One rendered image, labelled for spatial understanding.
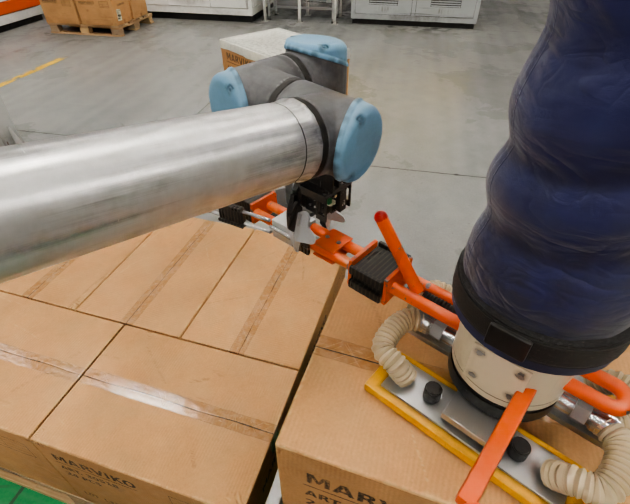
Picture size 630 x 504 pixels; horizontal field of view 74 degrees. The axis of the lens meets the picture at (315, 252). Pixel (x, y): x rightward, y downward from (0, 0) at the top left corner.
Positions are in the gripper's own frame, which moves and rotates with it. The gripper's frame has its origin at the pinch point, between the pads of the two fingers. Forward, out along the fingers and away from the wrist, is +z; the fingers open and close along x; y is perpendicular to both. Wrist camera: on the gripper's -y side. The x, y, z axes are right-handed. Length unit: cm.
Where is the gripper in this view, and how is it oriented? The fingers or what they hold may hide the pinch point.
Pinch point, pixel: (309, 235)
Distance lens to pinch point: 84.8
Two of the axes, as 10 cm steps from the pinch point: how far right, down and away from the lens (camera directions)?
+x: 6.7, -4.9, 5.6
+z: 0.1, 7.6, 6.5
